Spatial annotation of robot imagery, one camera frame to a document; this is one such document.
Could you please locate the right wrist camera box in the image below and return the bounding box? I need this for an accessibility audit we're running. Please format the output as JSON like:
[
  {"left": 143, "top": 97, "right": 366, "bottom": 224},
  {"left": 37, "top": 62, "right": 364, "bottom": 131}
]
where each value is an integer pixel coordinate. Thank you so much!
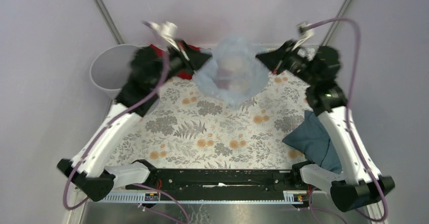
[{"left": 293, "top": 22, "right": 315, "bottom": 50}]

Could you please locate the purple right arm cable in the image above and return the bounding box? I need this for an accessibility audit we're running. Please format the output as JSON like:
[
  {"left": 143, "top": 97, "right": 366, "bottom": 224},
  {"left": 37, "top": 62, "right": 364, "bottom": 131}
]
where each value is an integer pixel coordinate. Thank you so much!
[{"left": 296, "top": 17, "right": 390, "bottom": 222}]

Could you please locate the light blue plastic trash bag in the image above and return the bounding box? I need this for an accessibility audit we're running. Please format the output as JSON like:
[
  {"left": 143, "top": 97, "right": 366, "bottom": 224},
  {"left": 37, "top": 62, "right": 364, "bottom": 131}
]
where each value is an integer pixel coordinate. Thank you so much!
[{"left": 192, "top": 36, "right": 270, "bottom": 109}]

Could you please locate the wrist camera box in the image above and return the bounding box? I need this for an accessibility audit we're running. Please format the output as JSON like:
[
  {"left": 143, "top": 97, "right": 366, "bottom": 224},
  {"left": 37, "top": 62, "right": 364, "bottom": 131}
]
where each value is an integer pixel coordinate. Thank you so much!
[
  {"left": 144, "top": 21, "right": 179, "bottom": 50},
  {"left": 293, "top": 22, "right": 315, "bottom": 50}
]

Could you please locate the red cloth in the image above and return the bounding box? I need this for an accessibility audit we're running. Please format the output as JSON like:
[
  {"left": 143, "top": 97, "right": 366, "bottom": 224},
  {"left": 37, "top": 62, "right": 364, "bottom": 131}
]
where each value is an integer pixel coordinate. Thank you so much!
[{"left": 149, "top": 44, "right": 203, "bottom": 80}]

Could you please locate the floral patterned table mat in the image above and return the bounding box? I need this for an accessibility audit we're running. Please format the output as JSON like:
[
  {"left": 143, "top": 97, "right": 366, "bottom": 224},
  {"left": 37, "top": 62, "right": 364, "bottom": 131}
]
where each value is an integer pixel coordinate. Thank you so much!
[{"left": 108, "top": 72, "right": 309, "bottom": 169}]

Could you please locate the grey slotted cable duct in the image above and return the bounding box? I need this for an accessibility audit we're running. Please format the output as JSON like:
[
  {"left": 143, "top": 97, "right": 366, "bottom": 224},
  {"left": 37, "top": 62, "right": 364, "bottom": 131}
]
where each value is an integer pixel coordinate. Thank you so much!
[{"left": 99, "top": 191, "right": 304, "bottom": 205}]

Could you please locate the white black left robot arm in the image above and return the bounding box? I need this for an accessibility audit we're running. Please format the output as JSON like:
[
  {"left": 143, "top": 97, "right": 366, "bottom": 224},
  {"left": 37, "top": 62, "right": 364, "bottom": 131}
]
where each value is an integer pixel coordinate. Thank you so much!
[{"left": 57, "top": 40, "right": 211, "bottom": 202}]

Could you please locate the teal blue cloth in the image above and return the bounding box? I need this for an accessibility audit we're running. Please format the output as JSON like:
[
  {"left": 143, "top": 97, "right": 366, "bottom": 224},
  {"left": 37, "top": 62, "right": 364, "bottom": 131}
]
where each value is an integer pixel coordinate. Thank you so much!
[{"left": 282, "top": 110, "right": 342, "bottom": 174}]

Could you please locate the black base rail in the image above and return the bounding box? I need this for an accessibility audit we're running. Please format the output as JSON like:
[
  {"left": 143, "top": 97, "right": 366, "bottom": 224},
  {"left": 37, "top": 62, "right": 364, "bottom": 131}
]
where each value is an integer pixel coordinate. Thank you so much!
[{"left": 143, "top": 168, "right": 309, "bottom": 200}]

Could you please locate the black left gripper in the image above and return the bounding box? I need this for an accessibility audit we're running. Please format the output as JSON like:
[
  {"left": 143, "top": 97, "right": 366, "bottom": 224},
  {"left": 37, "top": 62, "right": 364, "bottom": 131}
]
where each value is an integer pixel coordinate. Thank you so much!
[{"left": 150, "top": 40, "right": 213, "bottom": 91}]

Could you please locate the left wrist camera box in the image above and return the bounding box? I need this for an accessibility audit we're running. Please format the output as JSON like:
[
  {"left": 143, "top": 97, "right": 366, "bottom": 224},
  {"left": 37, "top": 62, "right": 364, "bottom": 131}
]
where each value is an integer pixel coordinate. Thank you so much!
[{"left": 144, "top": 21, "right": 179, "bottom": 50}]

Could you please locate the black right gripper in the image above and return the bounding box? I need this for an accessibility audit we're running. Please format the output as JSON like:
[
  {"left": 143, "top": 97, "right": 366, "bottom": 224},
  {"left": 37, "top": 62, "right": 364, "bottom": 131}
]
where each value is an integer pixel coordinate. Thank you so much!
[{"left": 254, "top": 40, "right": 318, "bottom": 87}]

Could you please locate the grey plastic trash bin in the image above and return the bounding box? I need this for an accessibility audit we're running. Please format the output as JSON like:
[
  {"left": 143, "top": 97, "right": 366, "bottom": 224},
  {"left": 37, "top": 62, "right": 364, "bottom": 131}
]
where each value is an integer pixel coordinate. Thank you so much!
[{"left": 90, "top": 44, "right": 152, "bottom": 118}]

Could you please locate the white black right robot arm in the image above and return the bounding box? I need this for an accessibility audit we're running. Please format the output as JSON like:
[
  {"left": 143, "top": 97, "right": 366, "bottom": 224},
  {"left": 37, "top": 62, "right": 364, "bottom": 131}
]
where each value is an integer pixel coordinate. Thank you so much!
[{"left": 256, "top": 40, "right": 396, "bottom": 212}]

